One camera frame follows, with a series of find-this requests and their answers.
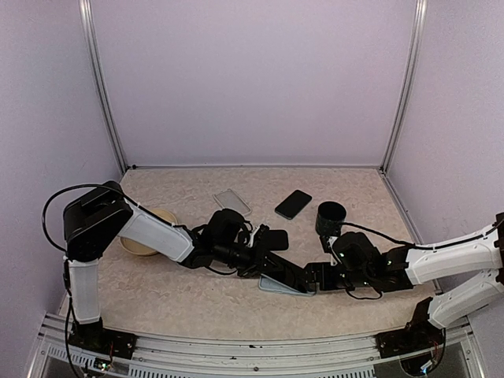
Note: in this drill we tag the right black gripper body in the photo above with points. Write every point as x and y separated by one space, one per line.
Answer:
327 282

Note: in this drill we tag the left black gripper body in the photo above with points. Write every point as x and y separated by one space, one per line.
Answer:
249 264

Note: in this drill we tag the light blue phone case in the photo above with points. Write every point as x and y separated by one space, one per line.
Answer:
269 285

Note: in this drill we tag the black phone front table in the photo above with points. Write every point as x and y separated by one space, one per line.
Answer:
286 273

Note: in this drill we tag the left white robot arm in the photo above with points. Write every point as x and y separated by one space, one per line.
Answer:
105 212

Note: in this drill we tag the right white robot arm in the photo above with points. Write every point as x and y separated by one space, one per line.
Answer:
356 262

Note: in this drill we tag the clear white phone case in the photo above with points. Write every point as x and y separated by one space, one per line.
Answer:
229 199

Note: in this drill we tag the black phone near mug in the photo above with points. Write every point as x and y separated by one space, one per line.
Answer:
293 204

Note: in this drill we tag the dark green mug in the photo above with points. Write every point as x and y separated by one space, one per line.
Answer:
329 220

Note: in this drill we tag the beige round plate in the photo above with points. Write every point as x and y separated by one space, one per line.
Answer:
145 235

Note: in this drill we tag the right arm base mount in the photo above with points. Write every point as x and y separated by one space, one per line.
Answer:
418 334

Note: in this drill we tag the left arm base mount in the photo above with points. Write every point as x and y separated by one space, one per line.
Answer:
96 338

